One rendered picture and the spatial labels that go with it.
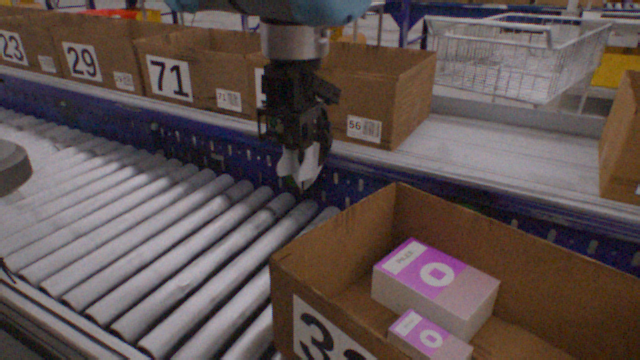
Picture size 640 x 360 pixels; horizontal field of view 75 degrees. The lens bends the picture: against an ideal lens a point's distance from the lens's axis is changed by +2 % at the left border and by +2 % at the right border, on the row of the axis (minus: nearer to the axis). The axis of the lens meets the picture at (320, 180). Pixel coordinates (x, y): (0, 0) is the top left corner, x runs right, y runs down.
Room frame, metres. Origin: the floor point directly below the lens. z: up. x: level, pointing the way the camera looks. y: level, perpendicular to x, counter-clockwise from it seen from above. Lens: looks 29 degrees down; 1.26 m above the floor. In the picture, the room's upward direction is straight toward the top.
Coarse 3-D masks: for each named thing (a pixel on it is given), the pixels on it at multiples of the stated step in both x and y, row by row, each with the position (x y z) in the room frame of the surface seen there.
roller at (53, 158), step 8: (80, 144) 1.17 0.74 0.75; (88, 144) 1.18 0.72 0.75; (96, 144) 1.19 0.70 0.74; (56, 152) 1.11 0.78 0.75; (64, 152) 1.12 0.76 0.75; (72, 152) 1.13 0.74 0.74; (80, 152) 1.14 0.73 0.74; (40, 160) 1.06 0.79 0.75; (48, 160) 1.07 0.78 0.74; (56, 160) 1.08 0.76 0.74
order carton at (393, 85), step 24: (336, 48) 1.22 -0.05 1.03; (360, 48) 1.18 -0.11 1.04; (384, 48) 1.14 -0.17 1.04; (408, 48) 1.11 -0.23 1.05; (312, 72) 0.92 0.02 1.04; (336, 72) 0.89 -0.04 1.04; (360, 72) 0.86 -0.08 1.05; (384, 72) 1.14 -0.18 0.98; (408, 72) 0.87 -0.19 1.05; (432, 72) 1.04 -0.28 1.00; (360, 96) 0.86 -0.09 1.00; (384, 96) 0.84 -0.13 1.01; (408, 96) 0.89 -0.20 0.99; (264, 120) 0.99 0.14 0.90; (336, 120) 0.89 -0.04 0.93; (384, 120) 0.83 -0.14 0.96; (408, 120) 0.91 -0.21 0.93; (360, 144) 0.86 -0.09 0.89; (384, 144) 0.83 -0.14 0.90
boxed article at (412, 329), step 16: (400, 320) 0.43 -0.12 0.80; (416, 320) 0.43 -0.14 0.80; (400, 336) 0.40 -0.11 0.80; (416, 336) 0.40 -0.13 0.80; (432, 336) 0.40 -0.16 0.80; (448, 336) 0.40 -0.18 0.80; (416, 352) 0.38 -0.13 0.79; (432, 352) 0.37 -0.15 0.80; (448, 352) 0.37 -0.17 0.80; (464, 352) 0.37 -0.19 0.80
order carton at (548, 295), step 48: (384, 192) 0.60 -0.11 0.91; (336, 240) 0.52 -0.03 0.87; (384, 240) 0.61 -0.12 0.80; (432, 240) 0.57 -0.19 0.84; (480, 240) 0.52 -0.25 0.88; (528, 240) 0.47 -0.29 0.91; (288, 288) 0.39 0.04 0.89; (336, 288) 0.52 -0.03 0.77; (528, 288) 0.46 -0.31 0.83; (576, 288) 0.42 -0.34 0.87; (624, 288) 0.39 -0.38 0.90; (288, 336) 0.40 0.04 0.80; (384, 336) 0.43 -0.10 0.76; (480, 336) 0.44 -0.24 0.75; (528, 336) 0.43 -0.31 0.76; (576, 336) 0.41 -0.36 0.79; (624, 336) 0.37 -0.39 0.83
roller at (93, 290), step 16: (224, 192) 0.88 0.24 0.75; (240, 192) 0.89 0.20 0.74; (208, 208) 0.81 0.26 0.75; (224, 208) 0.83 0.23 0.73; (176, 224) 0.74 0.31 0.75; (192, 224) 0.75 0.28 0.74; (208, 224) 0.78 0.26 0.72; (160, 240) 0.69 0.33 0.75; (176, 240) 0.70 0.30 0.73; (128, 256) 0.63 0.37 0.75; (144, 256) 0.64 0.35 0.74; (160, 256) 0.66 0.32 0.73; (112, 272) 0.59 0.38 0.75; (128, 272) 0.60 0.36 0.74; (80, 288) 0.55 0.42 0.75; (96, 288) 0.55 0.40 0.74; (112, 288) 0.57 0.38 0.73; (64, 304) 0.53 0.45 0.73; (80, 304) 0.52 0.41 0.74
